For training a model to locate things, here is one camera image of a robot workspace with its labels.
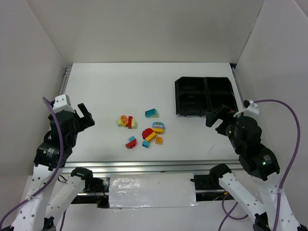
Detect yellow lego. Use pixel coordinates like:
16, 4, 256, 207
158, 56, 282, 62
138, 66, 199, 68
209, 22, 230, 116
152, 128, 164, 134

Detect blue monster face lego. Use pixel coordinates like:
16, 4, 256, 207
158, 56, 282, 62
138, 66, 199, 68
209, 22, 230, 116
152, 121, 165, 129

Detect red rounded lego brick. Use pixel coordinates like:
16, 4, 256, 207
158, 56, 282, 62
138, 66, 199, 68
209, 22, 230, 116
141, 128, 153, 140

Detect orange square lego brick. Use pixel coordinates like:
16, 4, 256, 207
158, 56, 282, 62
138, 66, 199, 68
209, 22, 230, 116
155, 137, 163, 144

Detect teal and green lego brick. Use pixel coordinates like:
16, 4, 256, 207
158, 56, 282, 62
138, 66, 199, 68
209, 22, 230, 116
145, 108, 158, 118

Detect yellow long lego brick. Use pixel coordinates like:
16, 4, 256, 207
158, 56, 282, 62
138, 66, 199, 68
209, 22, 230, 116
145, 132, 157, 142

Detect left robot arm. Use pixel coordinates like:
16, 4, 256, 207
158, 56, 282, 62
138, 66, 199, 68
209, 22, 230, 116
0, 101, 95, 231

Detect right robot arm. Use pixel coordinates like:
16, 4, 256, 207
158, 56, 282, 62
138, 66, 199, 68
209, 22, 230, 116
205, 105, 307, 231

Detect black four-compartment bin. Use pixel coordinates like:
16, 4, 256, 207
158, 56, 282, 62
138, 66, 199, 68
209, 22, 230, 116
175, 77, 238, 117

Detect light green lego brick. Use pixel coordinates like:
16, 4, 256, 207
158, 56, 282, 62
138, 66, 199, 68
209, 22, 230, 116
116, 118, 123, 127

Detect red tall lego brick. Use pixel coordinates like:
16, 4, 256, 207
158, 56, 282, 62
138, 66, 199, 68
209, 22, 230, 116
127, 116, 133, 129

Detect light green rounded lego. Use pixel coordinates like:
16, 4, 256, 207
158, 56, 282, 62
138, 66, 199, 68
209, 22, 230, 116
131, 118, 137, 129

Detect small teal lego brick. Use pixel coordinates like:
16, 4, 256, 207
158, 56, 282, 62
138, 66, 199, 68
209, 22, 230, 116
142, 141, 149, 148

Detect white foil tape panel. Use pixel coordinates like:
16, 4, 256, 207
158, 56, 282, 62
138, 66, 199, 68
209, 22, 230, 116
109, 173, 197, 208

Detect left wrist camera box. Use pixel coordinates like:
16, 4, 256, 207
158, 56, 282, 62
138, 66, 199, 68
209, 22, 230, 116
53, 94, 74, 114

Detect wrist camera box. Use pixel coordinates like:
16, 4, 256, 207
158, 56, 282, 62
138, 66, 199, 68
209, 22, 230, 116
243, 100, 259, 116
53, 94, 74, 114

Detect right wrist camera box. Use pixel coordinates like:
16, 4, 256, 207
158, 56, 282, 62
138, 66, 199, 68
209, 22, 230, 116
243, 100, 259, 116

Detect aluminium rail frame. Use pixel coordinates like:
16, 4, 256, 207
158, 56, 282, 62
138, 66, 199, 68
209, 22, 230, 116
63, 160, 243, 175

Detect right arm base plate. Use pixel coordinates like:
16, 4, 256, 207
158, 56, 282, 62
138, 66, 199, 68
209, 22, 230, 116
190, 175, 227, 202

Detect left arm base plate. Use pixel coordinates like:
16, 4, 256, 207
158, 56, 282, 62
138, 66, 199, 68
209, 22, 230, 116
71, 177, 110, 208

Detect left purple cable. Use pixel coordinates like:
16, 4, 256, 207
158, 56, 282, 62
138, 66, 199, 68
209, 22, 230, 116
0, 96, 67, 231

